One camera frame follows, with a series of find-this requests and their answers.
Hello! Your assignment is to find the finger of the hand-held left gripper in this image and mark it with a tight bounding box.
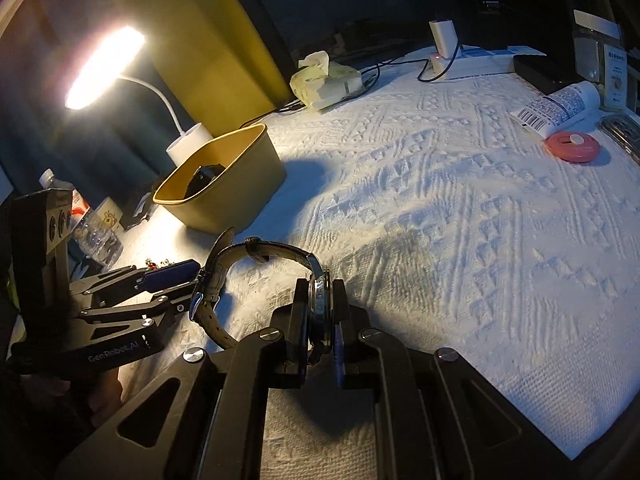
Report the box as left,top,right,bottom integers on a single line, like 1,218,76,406
69,258,202,305
74,282,200,330

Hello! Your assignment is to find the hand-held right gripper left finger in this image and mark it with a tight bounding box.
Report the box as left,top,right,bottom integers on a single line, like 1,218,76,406
55,279,311,480

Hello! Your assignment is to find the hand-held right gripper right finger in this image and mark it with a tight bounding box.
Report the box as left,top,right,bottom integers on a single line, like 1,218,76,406
331,279,572,480

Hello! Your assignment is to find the wristwatch with dark leather strap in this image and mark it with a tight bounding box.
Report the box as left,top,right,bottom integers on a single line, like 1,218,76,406
190,227,334,367

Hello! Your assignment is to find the yellow storage box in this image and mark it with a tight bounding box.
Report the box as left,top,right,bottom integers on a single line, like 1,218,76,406
152,123,288,234

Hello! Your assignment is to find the person's left hand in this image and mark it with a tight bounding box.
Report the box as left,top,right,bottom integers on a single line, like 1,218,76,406
30,371,126,417

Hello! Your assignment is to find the clear water bottle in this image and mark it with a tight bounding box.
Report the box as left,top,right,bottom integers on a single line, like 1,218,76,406
39,169,124,267

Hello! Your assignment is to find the small white printed box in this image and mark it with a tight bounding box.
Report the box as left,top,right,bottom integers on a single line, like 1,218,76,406
91,197,124,231

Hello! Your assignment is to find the black item in box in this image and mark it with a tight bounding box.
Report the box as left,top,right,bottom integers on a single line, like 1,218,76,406
184,163,227,199

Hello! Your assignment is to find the white textured cloth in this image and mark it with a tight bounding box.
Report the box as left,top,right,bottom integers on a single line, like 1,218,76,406
75,45,640,480

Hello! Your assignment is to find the white desk lamp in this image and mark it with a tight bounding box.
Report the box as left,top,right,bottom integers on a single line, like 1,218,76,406
64,25,217,167

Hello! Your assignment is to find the yellow tissue pack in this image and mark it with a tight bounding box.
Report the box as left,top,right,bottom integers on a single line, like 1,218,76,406
290,51,362,111

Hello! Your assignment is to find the pink round case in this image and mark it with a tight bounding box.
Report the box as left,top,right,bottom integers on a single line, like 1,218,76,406
544,132,604,163

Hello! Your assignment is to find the white power strip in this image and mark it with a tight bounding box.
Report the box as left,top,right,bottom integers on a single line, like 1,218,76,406
429,44,547,81

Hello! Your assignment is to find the white charger plug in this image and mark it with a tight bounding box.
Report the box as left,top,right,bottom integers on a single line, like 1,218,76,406
429,19,462,59

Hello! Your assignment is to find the white printed tube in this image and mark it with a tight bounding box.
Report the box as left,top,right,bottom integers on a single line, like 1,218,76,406
509,81,602,134

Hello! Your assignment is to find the black rectangular box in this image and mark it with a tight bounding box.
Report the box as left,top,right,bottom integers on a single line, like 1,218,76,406
513,53,577,92

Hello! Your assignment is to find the clear plastic case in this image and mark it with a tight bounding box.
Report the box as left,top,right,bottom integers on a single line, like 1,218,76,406
600,112,640,155

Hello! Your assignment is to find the clear plastic package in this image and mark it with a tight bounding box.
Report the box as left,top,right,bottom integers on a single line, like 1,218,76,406
571,9,632,112

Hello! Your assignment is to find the black cable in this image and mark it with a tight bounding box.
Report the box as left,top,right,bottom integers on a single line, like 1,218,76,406
239,56,447,128

